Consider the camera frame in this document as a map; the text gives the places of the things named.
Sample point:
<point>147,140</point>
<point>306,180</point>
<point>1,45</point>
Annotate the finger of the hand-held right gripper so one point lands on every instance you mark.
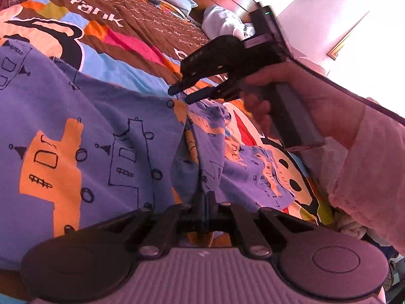
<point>205,93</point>
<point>177,88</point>

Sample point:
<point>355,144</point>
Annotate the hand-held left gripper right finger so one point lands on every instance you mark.
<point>212,210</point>

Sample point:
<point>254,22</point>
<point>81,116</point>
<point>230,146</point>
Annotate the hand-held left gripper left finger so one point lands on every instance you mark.
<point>197,210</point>

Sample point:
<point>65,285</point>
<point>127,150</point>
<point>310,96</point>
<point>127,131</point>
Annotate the blue printed pants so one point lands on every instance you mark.
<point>95,107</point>

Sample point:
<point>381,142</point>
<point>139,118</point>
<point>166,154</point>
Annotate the person's right hand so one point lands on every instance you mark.
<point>316,101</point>

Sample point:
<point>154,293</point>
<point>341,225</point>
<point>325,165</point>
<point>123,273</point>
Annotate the white bundled cloth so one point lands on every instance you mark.
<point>221,22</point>

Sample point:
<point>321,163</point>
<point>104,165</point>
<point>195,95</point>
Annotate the colourful printed blanket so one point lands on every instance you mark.
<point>133,41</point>

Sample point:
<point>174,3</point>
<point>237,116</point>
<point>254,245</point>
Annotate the light patterned cloth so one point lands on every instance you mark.
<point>354,228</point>

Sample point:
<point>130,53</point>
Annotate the wooden picture frame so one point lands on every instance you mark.
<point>346,36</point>

